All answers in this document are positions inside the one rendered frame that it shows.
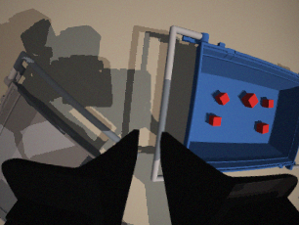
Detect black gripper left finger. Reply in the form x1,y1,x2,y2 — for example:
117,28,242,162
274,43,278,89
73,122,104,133
1,129,141,225

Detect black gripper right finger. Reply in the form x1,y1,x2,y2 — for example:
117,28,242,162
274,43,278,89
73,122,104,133
160,132,298,225

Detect small red block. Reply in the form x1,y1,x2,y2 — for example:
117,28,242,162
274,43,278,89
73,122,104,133
241,93,259,108
261,98,274,108
256,121,269,135
209,116,221,125
216,93,229,105

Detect grey plastic tray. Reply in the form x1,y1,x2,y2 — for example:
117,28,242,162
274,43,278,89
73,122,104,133
0,51,121,222

